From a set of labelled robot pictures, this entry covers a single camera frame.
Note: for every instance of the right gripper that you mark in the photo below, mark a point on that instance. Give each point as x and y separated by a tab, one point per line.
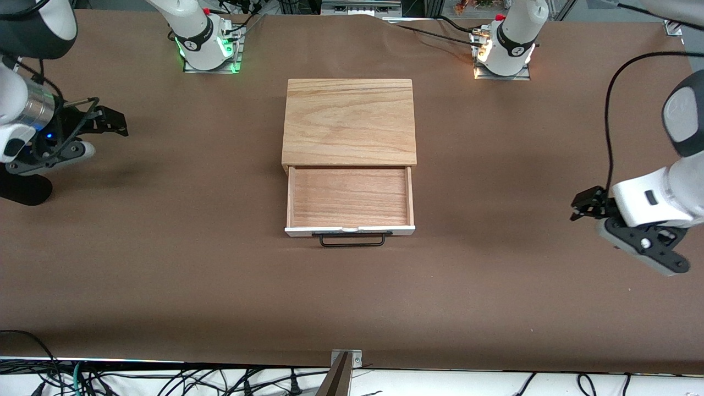
73	121

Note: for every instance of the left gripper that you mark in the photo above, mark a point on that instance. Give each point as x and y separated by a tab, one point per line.
595	203

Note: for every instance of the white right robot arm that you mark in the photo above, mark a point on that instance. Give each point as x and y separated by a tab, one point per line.
198	44

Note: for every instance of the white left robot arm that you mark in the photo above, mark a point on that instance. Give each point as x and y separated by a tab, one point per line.
509	47

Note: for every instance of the light wooden drawer cabinet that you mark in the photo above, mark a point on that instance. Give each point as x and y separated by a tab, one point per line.
349	121

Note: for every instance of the black rounded cylinder object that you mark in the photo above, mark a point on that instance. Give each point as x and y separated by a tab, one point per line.
22	192

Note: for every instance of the aluminium profile bar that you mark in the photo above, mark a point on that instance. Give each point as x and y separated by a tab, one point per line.
672	27

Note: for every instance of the silver metal device box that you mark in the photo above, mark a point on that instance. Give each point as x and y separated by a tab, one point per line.
357	8

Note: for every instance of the small metal clamp bracket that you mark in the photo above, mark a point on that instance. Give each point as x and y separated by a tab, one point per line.
355	357

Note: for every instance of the dark camera mount bar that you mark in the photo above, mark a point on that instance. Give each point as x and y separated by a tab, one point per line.
335	382

